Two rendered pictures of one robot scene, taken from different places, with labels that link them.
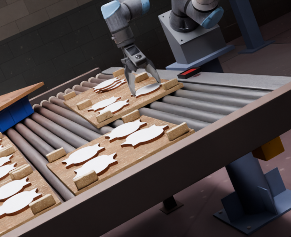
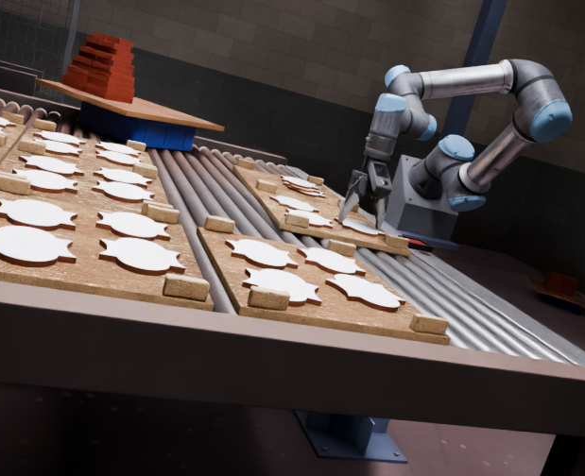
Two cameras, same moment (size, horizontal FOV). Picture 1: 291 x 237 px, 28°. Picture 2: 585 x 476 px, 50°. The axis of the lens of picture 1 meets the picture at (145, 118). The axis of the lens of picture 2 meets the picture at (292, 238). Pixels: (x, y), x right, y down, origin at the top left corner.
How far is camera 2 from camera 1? 61 cm
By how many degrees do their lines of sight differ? 5
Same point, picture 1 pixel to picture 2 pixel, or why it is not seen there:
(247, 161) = not seen: hidden behind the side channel
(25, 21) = (219, 61)
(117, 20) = (389, 123)
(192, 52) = (411, 220)
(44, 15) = (242, 71)
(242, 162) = not seen: hidden behind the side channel
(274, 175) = not seen: hidden behind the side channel
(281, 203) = (373, 446)
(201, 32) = (436, 207)
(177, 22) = (421, 177)
